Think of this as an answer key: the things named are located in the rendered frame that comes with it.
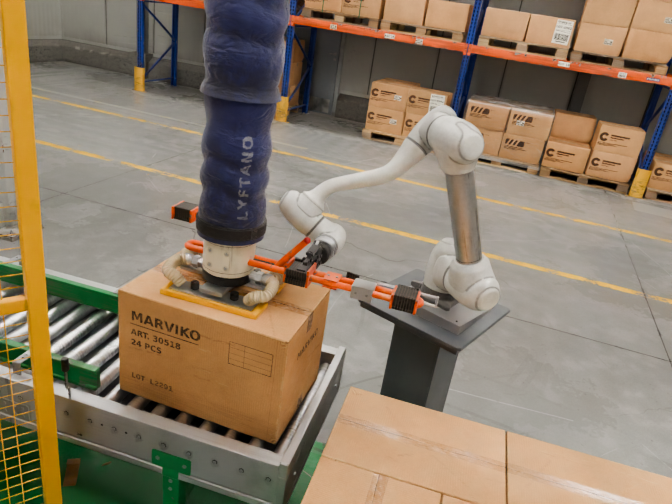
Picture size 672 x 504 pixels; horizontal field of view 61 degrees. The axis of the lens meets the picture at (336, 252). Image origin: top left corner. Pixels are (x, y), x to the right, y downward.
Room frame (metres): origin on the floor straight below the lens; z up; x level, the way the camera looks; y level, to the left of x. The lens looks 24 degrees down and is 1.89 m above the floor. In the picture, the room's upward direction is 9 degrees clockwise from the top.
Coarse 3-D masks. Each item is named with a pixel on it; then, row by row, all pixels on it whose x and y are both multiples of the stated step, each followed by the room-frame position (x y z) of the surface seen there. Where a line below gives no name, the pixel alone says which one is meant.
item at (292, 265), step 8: (288, 264) 1.64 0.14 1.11; (296, 264) 1.67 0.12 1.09; (312, 264) 1.69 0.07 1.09; (288, 272) 1.61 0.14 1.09; (296, 272) 1.61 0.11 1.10; (304, 272) 1.61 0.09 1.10; (312, 272) 1.65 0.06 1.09; (288, 280) 1.61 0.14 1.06; (296, 280) 1.61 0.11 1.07; (304, 280) 1.61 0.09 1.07
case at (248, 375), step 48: (144, 288) 1.62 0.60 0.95; (240, 288) 1.72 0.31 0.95; (288, 288) 1.77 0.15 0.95; (144, 336) 1.56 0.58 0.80; (192, 336) 1.52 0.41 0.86; (240, 336) 1.48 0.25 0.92; (288, 336) 1.47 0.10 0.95; (144, 384) 1.56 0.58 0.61; (192, 384) 1.52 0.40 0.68; (240, 384) 1.47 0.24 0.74; (288, 384) 1.49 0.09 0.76
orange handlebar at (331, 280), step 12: (192, 240) 1.75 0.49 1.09; (252, 264) 1.66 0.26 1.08; (264, 264) 1.65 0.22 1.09; (312, 276) 1.62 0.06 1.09; (324, 276) 1.62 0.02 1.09; (336, 276) 1.63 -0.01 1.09; (336, 288) 1.60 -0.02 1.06; (348, 288) 1.59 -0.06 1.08; (384, 288) 1.61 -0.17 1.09; (420, 300) 1.57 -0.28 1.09
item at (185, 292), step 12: (168, 288) 1.61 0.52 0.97; (180, 288) 1.61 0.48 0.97; (192, 288) 1.62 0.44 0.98; (192, 300) 1.58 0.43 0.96; (204, 300) 1.57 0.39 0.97; (216, 300) 1.58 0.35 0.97; (228, 300) 1.59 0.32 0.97; (240, 300) 1.60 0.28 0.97; (228, 312) 1.55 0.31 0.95; (240, 312) 1.54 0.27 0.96; (252, 312) 1.54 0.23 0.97
